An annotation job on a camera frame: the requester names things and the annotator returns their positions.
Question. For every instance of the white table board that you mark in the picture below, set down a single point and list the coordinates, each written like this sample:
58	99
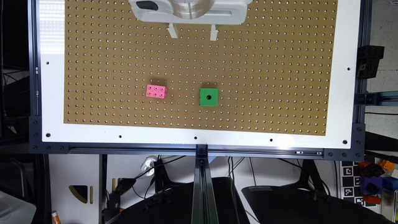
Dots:
282	79

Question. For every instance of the black cube cluster on frame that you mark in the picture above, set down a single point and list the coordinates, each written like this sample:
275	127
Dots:
368	58

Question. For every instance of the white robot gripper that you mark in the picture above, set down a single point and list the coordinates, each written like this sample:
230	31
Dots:
215	12

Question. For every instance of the black office chair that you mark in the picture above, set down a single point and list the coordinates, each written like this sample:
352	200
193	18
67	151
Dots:
173	205
306	201

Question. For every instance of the white cabinet panel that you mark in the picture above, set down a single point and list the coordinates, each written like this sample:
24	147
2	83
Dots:
75	185

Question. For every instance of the dark aluminium table frame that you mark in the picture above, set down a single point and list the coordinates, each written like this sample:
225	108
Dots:
202	174

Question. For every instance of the pink toy block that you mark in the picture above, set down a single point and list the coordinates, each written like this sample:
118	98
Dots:
156	91

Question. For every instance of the black and white marker sheet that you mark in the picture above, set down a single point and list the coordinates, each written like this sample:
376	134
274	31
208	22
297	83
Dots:
350	183

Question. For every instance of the green cube with hole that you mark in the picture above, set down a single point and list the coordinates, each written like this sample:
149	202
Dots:
208	97

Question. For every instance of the black office chair right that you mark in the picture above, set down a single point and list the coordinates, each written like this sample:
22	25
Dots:
306	201

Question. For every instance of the brown perforated pegboard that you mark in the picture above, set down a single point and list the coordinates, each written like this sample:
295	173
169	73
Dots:
272	72

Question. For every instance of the pile of coloured blocks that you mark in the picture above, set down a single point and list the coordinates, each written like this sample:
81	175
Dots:
374	177

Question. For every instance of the black office chair left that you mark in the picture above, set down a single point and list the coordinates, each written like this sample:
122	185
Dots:
173	205

